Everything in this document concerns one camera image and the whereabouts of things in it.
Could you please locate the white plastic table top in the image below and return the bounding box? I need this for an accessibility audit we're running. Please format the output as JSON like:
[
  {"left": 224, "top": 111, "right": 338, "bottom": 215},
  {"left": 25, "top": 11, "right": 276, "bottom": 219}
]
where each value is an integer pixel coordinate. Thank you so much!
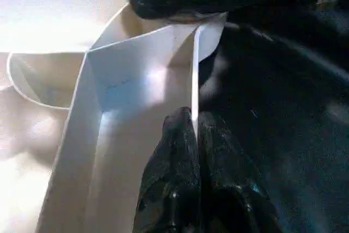
[{"left": 0, "top": 0, "right": 227, "bottom": 233}]

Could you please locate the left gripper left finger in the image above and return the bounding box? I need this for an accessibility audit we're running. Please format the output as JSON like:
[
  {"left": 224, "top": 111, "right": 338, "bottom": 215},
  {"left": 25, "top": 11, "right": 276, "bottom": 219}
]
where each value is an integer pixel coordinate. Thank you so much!
[{"left": 134, "top": 107, "right": 200, "bottom": 233}]

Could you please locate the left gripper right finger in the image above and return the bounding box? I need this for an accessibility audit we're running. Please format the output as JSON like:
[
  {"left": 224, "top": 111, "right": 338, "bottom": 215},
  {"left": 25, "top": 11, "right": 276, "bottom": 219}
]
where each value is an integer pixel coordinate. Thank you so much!
[{"left": 197, "top": 112, "right": 281, "bottom": 233}]

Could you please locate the black mat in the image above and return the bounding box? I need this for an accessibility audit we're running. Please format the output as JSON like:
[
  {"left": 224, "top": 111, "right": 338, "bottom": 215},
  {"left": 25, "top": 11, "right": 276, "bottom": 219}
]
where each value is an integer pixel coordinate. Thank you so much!
[{"left": 196, "top": 4, "right": 349, "bottom": 233}]

